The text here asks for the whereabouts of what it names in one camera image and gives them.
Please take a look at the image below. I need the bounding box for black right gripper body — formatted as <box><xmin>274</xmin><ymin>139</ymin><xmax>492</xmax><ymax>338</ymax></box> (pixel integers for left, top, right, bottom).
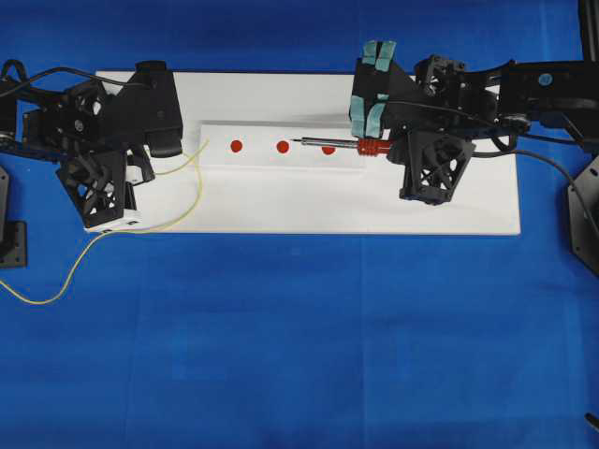
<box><xmin>351</xmin><ymin>55</ymin><xmax>504</xmax><ymax>139</ymax></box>

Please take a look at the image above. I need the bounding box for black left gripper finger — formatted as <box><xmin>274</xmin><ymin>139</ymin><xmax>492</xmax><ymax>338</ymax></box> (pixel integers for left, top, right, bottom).
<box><xmin>140</xmin><ymin>122</ymin><xmax>183</xmax><ymax>157</ymax></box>
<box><xmin>135</xmin><ymin>60</ymin><xmax>168</xmax><ymax>75</ymax></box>

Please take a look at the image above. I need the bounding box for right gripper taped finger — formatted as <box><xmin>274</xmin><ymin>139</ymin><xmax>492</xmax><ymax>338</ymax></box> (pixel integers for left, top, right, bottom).
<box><xmin>361</xmin><ymin>40</ymin><xmax>397</xmax><ymax>72</ymax></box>
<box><xmin>349</xmin><ymin>94</ymin><xmax>389</xmax><ymax>138</ymax></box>

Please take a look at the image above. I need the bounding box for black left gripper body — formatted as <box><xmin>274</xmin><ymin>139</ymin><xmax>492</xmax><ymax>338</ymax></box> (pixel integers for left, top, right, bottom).
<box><xmin>22</xmin><ymin>70</ymin><xmax>183</xmax><ymax>153</ymax></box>

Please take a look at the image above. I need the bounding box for red-handled soldering iron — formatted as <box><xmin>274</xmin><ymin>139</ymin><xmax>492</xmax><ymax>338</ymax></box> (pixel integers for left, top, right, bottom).
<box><xmin>293</xmin><ymin>137</ymin><xmax>393</xmax><ymax>157</ymax></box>

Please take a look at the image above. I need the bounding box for yellow solder wire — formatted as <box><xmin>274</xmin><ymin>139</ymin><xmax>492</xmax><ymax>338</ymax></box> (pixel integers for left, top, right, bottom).
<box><xmin>0</xmin><ymin>138</ymin><xmax>212</xmax><ymax>307</ymax></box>

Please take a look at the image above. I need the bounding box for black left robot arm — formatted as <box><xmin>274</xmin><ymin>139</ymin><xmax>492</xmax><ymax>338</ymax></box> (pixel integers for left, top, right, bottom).
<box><xmin>1</xmin><ymin>60</ymin><xmax>183</xmax><ymax>159</ymax></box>

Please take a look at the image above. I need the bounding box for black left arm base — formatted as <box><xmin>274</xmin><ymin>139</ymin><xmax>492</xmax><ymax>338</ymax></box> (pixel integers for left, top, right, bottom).
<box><xmin>0</xmin><ymin>168</ymin><xmax>27</xmax><ymax>269</ymax></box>

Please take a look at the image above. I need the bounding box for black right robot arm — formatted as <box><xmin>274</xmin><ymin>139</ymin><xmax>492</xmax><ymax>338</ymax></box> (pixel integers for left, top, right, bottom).
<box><xmin>349</xmin><ymin>40</ymin><xmax>598</xmax><ymax>153</ymax></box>

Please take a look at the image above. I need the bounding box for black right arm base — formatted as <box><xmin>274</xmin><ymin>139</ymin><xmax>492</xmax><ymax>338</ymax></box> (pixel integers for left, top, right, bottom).
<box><xmin>567</xmin><ymin>155</ymin><xmax>598</xmax><ymax>277</ymax></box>

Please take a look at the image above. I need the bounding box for white foam board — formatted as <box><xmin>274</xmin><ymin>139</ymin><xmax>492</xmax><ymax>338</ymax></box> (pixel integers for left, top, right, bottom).
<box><xmin>113</xmin><ymin>72</ymin><xmax>520</xmax><ymax>236</ymax></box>

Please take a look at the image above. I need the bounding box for white marked paper strip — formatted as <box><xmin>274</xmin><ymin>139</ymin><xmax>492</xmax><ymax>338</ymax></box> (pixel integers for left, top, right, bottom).
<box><xmin>199</xmin><ymin>121</ymin><xmax>367</xmax><ymax>170</ymax></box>

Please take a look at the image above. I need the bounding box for blue table cloth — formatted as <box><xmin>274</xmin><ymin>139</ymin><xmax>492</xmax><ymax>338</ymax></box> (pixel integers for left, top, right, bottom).
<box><xmin>1</xmin><ymin>1</ymin><xmax>598</xmax><ymax>448</ymax></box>

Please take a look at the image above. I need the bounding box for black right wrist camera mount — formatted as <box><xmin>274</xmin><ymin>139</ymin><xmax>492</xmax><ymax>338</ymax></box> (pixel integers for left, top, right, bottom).
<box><xmin>387</xmin><ymin>131</ymin><xmax>475</xmax><ymax>206</ymax></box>

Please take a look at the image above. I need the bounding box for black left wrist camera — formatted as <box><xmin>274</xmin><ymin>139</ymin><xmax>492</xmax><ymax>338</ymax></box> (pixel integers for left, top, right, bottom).
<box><xmin>56</xmin><ymin>151</ymin><xmax>140</xmax><ymax>230</ymax></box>

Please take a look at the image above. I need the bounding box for black soldering iron cable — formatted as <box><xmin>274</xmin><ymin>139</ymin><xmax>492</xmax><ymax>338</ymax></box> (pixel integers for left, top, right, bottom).
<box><xmin>386</xmin><ymin>100</ymin><xmax>584</xmax><ymax>207</ymax></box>

